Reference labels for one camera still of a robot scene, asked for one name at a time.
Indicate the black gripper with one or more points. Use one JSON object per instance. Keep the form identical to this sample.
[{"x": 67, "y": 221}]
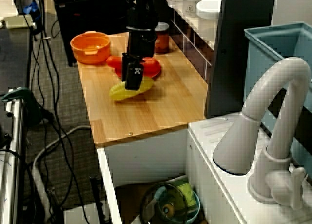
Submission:
[{"x": 141, "y": 42}]

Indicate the yellow toy corn cob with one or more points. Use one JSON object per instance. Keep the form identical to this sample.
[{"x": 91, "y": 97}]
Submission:
[{"x": 117, "y": 94}]

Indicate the orange toy pot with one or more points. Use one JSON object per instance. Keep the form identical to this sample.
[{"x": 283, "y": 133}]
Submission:
[{"x": 91, "y": 54}]

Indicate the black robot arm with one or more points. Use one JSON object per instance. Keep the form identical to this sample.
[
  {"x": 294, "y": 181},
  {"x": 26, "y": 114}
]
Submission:
[{"x": 146, "y": 9}]

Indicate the red toy sausage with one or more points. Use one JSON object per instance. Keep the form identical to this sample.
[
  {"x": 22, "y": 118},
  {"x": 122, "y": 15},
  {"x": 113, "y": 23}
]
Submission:
[{"x": 113, "y": 61}]

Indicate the red toy plate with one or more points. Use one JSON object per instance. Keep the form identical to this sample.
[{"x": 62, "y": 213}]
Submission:
[{"x": 153, "y": 70}]

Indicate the toy beans can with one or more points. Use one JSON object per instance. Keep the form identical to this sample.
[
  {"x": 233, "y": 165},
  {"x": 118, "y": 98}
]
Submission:
[{"x": 162, "y": 42}]

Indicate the black equipment box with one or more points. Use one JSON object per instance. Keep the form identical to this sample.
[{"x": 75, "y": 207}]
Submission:
[{"x": 73, "y": 38}]

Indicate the white sink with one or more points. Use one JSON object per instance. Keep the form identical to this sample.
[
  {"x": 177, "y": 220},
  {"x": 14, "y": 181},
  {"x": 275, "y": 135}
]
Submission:
[{"x": 151, "y": 160}]

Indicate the dark tiled backsplash shelf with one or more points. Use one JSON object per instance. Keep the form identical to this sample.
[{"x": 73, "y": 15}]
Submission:
[{"x": 231, "y": 63}]

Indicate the beige flat box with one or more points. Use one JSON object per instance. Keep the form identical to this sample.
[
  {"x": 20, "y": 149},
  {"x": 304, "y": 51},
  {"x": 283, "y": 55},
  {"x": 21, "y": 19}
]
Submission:
[{"x": 17, "y": 21}]

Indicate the light blue spatula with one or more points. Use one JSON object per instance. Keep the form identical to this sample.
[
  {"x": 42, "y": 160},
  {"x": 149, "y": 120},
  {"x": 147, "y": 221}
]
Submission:
[{"x": 158, "y": 194}]

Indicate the teal plastic bin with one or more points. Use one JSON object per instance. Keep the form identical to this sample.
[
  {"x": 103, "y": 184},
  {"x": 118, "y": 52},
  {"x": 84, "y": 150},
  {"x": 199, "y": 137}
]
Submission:
[{"x": 258, "y": 63}]

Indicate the green toy can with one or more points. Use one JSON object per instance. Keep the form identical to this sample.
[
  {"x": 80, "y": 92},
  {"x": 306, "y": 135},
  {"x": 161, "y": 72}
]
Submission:
[{"x": 186, "y": 189}]

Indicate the grey toy faucet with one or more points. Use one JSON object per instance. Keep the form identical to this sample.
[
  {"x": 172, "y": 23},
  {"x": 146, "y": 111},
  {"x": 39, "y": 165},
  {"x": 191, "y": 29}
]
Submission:
[{"x": 243, "y": 141}]

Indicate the glass pot lid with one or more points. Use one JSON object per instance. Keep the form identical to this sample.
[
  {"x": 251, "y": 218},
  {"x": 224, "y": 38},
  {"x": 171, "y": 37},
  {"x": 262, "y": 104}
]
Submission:
[{"x": 156, "y": 214}]

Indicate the blue bowl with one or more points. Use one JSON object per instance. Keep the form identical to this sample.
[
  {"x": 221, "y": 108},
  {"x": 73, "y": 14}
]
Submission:
[{"x": 196, "y": 207}]

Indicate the aluminium frame rail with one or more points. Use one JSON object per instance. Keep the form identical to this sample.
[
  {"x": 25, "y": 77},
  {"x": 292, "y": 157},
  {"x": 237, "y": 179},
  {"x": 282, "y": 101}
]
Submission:
[{"x": 9, "y": 197}]

